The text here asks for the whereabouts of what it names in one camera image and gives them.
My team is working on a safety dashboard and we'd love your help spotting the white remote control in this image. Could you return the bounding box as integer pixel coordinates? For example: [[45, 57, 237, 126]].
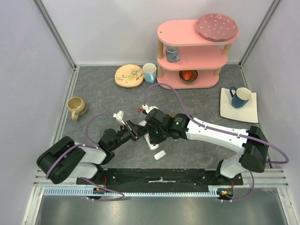
[[138, 120, 160, 150]]

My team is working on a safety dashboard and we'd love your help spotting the pink polka dot plate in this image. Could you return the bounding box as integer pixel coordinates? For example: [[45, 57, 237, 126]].
[[195, 13, 238, 42]]

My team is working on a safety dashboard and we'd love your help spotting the patterned dark bowl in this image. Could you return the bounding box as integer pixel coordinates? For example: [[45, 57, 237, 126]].
[[179, 70, 198, 84]]

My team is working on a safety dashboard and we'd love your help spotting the beige ceramic mug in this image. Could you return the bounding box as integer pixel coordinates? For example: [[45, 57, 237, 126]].
[[67, 97, 87, 120]]

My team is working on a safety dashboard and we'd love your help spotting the orange cup in bowl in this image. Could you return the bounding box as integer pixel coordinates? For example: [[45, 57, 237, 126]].
[[181, 70, 196, 81]]

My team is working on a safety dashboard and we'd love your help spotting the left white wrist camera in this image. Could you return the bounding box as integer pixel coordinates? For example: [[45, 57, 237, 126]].
[[113, 110, 125, 125]]

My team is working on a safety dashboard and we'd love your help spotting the yellow floral plate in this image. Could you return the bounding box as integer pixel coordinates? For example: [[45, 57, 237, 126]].
[[114, 64, 144, 88]]

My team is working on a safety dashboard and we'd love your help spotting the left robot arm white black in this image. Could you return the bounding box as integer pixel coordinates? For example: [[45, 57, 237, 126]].
[[37, 120, 148, 184]]

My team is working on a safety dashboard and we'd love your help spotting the dark blue mug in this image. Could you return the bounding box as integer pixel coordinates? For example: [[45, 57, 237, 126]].
[[229, 87, 252, 108]]

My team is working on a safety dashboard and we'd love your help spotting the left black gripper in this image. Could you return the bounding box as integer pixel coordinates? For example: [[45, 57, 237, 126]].
[[111, 119, 148, 150]]

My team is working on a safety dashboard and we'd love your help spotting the white slotted cable duct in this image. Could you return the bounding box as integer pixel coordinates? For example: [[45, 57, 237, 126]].
[[43, 186, 230, 197]]

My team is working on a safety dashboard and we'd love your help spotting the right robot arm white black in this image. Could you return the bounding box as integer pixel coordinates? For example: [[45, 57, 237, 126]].
[[142, 106, 268, 185]]

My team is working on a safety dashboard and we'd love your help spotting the white battery cover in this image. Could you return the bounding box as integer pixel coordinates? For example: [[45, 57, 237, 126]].
[[154, 150, 166, 160]]

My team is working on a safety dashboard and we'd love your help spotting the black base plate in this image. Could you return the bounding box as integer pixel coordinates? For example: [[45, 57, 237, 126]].
[[90, 168, 243, 192]]

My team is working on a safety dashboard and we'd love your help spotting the white square plate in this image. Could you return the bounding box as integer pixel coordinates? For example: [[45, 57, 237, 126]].
[[220, 88, 258, 123]]

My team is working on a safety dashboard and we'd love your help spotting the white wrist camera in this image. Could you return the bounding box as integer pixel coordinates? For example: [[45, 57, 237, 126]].
[[113, 110, 125, 125], [141, 104, 158, 115]]

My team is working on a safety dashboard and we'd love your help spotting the grey mug on shelf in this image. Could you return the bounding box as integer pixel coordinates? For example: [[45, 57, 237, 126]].
[[165, 45, 180, 63]]

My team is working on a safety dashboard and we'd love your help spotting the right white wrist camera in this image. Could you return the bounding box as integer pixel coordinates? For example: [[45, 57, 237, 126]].
[[141, 104, 158, 115]]

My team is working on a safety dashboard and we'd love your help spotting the light blue mug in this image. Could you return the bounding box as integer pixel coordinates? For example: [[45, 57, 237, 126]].
[[142, 63, 157, 83]]

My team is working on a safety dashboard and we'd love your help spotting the pink three-tier shelf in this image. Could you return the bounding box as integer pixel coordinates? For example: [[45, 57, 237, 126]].
[[157, 20, 240, 89]]

